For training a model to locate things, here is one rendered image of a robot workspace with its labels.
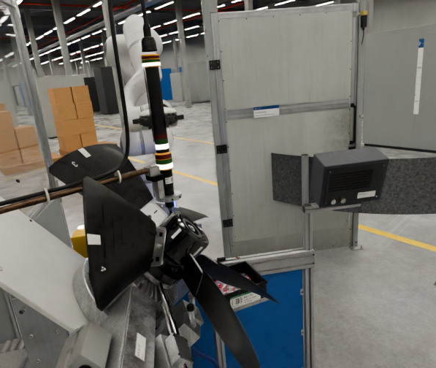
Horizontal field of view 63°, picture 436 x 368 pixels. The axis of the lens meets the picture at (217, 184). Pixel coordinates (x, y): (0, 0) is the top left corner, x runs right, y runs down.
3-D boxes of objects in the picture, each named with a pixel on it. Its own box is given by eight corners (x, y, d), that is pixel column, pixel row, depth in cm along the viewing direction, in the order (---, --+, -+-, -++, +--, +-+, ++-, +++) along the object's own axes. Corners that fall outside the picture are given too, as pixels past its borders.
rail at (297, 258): (93, 301, 139) (90, 283, 137) (96, 295, 143) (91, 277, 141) (314, 267, 149) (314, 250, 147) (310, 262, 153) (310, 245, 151)
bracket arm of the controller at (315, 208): (304, 213, 142) (304, 207, 141) (301, 211, 145) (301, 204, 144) (361, 206, 145) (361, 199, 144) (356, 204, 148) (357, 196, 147)
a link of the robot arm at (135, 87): (104, 49, 118) (122, 125, 107) (151, 36, 119) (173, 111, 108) (113, 66, 126) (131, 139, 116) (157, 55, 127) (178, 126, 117)
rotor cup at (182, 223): (180, 294, 86) (217, 258, 85) (133, 258, 82) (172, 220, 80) (177, 264, 100) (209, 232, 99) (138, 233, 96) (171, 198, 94)
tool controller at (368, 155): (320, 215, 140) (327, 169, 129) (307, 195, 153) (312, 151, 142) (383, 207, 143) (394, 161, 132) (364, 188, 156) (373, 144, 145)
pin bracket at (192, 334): (159, 346, 92) (183, 323, 91) (161, 333, 98) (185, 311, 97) (176, 360, 93) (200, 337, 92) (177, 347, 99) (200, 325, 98)
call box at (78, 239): (76, 263, 131) (70, 236, 128) (82, 250, 140) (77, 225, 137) (120, 257, 133) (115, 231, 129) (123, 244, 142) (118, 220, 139)
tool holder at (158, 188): (159, 207, 90) (154, 169, 87) (144, 201, 95) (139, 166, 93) (187, 196, 96) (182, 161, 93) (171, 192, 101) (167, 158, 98)
